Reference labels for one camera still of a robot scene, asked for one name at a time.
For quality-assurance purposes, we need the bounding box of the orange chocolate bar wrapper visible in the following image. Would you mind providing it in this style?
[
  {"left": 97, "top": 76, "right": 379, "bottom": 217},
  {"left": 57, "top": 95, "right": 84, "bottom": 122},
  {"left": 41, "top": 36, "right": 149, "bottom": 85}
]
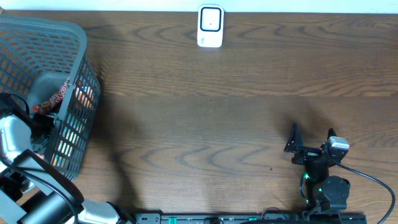
[{"left": 32, "top": 78, "right": 70, "bottom": 115}]

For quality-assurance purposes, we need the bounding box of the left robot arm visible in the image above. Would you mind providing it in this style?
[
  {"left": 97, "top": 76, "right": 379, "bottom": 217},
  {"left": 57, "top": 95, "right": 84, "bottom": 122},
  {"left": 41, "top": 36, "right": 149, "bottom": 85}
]
[{"left": 1, "top": 93, "right": 136, "bottom": 223}]

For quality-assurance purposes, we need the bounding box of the white barcode scanner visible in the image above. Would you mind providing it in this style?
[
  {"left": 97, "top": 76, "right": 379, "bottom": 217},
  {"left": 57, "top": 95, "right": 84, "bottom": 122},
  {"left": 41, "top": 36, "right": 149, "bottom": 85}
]
[{"left": 197, "top": 5, "right": 224, "bottom": 48}]

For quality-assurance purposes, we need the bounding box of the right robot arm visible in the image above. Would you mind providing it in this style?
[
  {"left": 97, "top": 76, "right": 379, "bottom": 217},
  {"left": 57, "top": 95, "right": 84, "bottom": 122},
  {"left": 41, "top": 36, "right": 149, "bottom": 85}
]
[{"left": 284, "top": 123, "right": 351, "bottom": 221}]

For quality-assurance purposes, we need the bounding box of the grey plastic basket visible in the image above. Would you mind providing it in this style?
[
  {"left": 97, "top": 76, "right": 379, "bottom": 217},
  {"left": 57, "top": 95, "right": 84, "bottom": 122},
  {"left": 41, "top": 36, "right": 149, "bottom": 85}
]
[{"left": 1, "top": 15, "right": 101, "bottom": 180}]

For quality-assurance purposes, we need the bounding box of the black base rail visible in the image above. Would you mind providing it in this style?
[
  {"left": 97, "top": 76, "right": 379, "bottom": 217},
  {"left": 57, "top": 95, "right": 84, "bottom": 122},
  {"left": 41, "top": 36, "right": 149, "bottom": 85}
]
[{"left": 134, "top": 212, "right": 367, "bottom": 224}]

